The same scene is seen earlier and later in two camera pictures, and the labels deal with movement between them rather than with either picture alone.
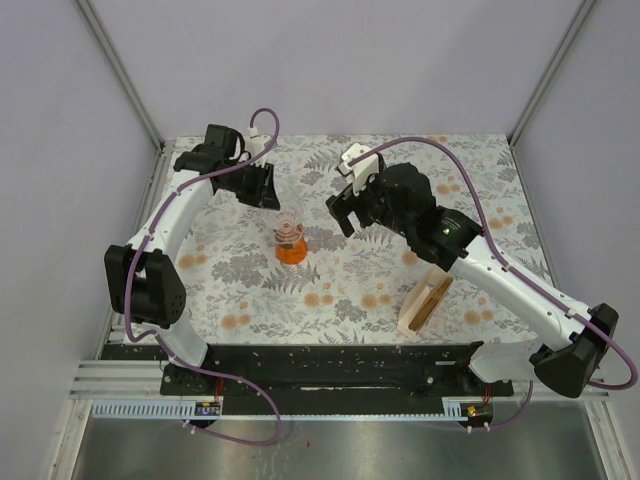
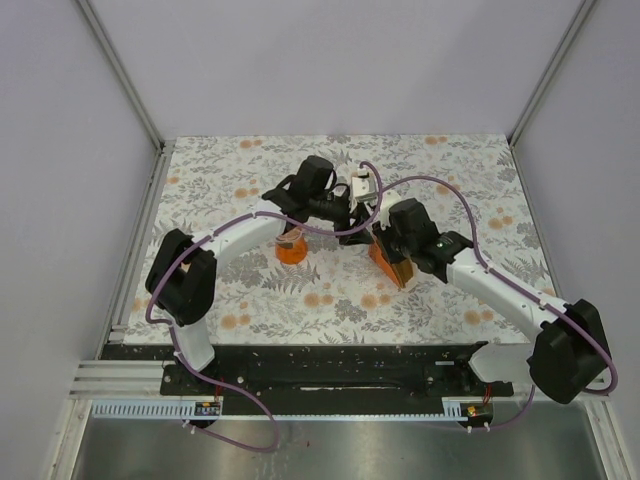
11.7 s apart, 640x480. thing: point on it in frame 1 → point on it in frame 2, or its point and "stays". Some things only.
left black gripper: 263,195 → 357,213
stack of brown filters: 430,305 → 403,270
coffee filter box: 423,299 → 402,271
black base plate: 330,379 stays
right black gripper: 341,208 → 384,234
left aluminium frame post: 156,180 stays
